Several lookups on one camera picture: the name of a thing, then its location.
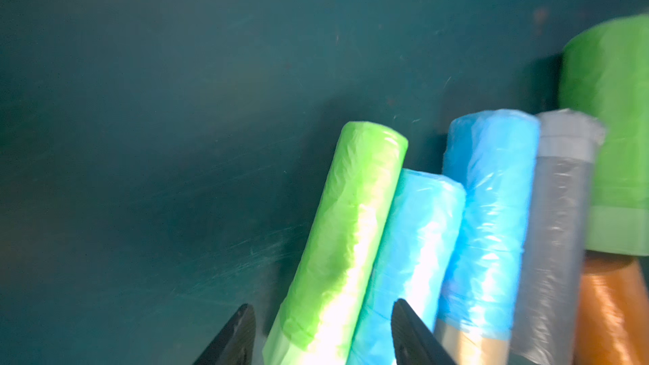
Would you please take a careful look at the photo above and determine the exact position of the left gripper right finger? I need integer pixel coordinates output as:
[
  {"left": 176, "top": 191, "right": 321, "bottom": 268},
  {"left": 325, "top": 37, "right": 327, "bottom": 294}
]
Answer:
[{"left": 390, "top": 298, "right": 456, "bottom": 365}]

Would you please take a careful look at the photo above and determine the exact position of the blue trash bag roll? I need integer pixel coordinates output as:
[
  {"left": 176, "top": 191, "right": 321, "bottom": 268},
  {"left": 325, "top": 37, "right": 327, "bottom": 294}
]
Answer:
[
  {"left": 434, "top": 109, "right": 540, "bottom": 364},
  {"left": 347, "top": 169, "right": 466, "bottom": 364}
]

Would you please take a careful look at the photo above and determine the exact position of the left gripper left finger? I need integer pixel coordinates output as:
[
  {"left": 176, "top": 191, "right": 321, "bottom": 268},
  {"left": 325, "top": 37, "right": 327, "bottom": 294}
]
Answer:
[{"left": 194, "top": 303, "right": 256, "bottom": 365}]

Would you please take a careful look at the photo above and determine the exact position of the green roll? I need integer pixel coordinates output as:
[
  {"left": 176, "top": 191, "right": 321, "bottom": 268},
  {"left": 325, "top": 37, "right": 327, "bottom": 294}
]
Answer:
[
  {"left": 559, "top": 15, "right": 648, "bottom": 256},
  {"left": 262, "top": 122, "right": 408, "bottom": 364}
]

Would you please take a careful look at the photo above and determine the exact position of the orange trash bag roll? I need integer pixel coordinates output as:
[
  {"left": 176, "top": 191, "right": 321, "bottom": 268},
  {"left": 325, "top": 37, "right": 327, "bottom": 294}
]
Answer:
[{"left": 575, "top": 252, "right": 648, "bottom": 365}]

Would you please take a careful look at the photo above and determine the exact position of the grey trash bag roll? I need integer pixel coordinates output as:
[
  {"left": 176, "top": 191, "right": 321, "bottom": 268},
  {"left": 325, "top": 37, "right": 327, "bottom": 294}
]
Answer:
[{"left": 510, "top": 109, "right": 606, "bottom": 364}]

